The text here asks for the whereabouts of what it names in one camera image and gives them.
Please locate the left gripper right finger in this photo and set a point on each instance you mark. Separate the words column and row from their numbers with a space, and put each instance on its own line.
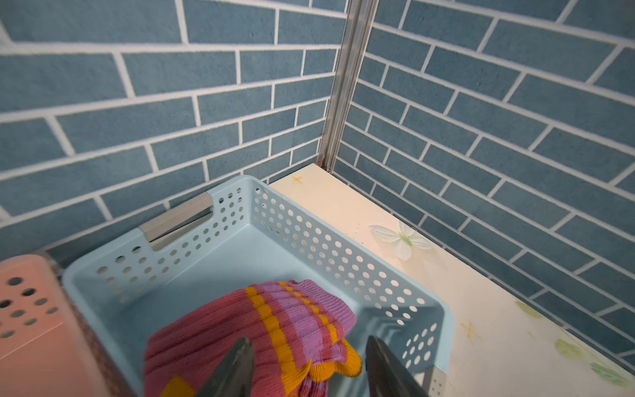
column 387, row 377

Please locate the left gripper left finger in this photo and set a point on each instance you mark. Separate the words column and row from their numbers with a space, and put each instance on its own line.
column 233, row 376

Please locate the purple striped sock front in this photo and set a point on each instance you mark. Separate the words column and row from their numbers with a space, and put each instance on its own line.
column 297, row 329

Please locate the blue plastic basket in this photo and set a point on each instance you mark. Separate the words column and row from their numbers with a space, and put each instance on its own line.
column 240, row 233

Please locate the pink plastic basket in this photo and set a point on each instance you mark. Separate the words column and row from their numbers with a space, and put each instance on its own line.
column 43, row 350

